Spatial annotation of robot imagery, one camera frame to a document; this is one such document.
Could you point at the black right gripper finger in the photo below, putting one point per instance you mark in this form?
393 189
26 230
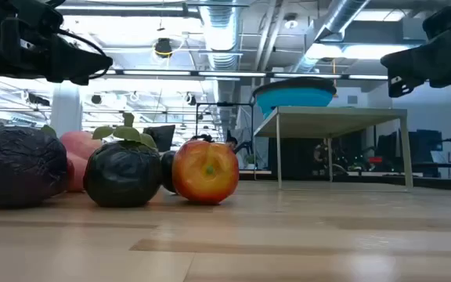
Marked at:
421 62

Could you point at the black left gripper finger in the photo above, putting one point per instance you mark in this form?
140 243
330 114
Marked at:
76 62

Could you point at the pink peach with leaf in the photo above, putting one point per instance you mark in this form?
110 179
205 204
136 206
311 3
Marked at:
80 145

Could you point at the dark purple round fruit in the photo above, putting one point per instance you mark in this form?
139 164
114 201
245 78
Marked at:
18 166

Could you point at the small black plum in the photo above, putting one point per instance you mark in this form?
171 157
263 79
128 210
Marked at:
167 170

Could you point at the yellow red apple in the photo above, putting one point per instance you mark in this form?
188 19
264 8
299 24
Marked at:
206 172

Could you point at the black desk monitors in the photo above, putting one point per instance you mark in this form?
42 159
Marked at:
425 147

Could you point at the black ceiling fixture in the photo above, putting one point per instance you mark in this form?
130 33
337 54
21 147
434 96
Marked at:
163 47

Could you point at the black office chair back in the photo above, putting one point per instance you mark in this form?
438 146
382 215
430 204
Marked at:
163 137

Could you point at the blue collapsible bowl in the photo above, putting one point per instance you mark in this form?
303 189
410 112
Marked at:
294 98

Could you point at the long ceiling light strip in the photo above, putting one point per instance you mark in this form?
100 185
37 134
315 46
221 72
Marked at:
229 73

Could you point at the person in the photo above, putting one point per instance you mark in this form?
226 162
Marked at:
232 142

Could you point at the silver ventilation duct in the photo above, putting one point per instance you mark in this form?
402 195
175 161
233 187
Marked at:
343 15
221 35

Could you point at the black aluminium table frame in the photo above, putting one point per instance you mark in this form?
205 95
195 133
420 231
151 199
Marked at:
366 177

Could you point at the black metal rack frame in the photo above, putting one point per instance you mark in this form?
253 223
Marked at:
225 104

